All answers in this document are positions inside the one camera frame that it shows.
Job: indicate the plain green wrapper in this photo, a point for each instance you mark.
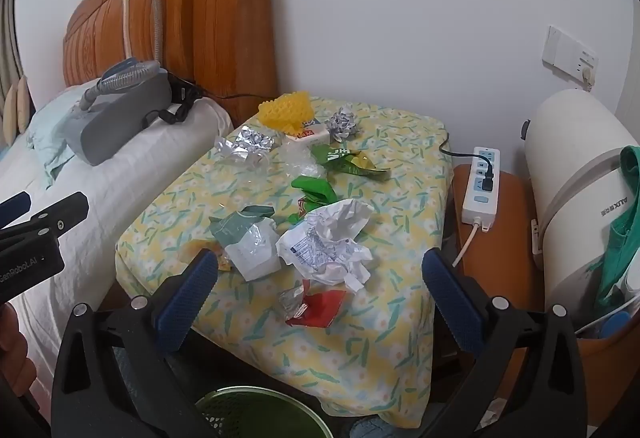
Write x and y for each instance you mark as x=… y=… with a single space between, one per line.
x=315 y=190

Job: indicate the white bedding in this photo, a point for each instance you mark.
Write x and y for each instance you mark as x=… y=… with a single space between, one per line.
x=110 y=188

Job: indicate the green cloth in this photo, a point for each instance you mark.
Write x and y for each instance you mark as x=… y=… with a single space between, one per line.
x=617 y=258

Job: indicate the carved wooden headboard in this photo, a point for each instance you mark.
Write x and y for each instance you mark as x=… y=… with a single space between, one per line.
x=225 y=18

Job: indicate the silver foil ball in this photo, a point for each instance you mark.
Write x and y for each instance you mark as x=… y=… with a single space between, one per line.
x=344 y=122

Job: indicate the beige cushion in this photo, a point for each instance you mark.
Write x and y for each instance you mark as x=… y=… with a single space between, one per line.
x=21 y=100

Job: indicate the green and white bag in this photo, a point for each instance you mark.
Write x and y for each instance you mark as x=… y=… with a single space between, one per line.
x=250 y=253

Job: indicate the white wall switch panel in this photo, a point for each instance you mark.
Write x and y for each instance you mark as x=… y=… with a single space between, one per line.
x=565 y=50

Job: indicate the green and yellow snack wrapper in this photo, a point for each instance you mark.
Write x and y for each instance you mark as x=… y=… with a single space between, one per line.
x=335 y=157

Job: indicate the person's left hand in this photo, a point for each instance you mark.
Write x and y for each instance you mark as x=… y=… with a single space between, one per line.
x=9 y=343

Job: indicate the white cylindrical appliance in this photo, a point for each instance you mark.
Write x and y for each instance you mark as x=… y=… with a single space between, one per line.
x=565 y=143

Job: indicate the orange plastic basin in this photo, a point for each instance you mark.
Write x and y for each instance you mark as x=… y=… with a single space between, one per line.
x=610 y=378

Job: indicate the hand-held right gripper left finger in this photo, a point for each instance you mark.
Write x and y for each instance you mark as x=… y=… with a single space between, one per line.
x=192 y=290

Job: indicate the red wrapper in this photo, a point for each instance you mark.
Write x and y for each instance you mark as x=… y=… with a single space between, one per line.
x=325 y=308

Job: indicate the small silver wrapper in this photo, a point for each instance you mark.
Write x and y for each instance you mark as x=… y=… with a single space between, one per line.
x=292 y=298

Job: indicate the yellow foam net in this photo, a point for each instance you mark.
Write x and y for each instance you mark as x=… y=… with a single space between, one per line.
x=285 y=113

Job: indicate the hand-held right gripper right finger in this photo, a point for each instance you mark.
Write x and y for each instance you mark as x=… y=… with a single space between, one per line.
x=452 y=300

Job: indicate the clear plastic bag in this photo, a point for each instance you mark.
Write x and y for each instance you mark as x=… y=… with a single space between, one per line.
x=290 y=158

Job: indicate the beige thin tube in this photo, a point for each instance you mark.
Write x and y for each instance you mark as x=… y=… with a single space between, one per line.
x=123 y=18

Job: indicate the white paper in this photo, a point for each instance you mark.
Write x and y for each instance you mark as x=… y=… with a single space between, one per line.
x=325 y=243

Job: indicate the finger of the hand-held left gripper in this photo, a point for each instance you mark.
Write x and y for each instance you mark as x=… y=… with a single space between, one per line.
x=15 y=209
x=60 y=213

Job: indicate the white power strip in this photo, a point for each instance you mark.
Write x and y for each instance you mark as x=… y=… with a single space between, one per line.
x=480 y=203

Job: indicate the white box with red label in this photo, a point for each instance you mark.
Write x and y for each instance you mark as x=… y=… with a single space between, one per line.
x=315 y=137

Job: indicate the yellow floral tablecloth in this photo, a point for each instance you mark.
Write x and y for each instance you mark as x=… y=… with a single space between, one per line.
x=390 y=198

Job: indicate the grey-brown curtain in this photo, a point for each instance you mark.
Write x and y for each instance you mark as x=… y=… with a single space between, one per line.
x=4 y=83

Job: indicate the light blue pillowcase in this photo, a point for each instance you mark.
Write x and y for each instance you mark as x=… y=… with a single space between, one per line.
x=50 y=128

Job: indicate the brown wooden stool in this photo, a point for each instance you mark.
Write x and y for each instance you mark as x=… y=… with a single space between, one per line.
x=505 y=268

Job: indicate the green mesh waste basket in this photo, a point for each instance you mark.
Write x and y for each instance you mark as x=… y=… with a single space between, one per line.
x=260 y=413

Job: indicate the flat silver foil wrapper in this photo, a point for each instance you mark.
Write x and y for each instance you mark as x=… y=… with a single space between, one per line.
x=250 y=140

